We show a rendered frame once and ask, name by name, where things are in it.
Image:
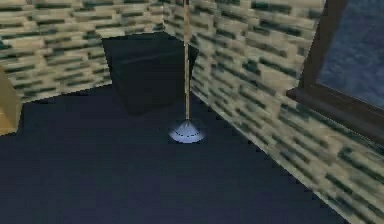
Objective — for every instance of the black box cabinet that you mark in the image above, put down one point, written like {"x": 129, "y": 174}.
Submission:
{"x": 146, "y": 73}

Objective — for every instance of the floor lamp with pale base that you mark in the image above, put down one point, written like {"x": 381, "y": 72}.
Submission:
{"x": 187, "y": 100}

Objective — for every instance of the tan wooden furniture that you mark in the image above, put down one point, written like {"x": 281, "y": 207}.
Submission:
{"x": 7, "y": 106}

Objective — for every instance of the dark framed window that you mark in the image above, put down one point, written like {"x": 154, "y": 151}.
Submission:
{"x": 350, "y": 66}

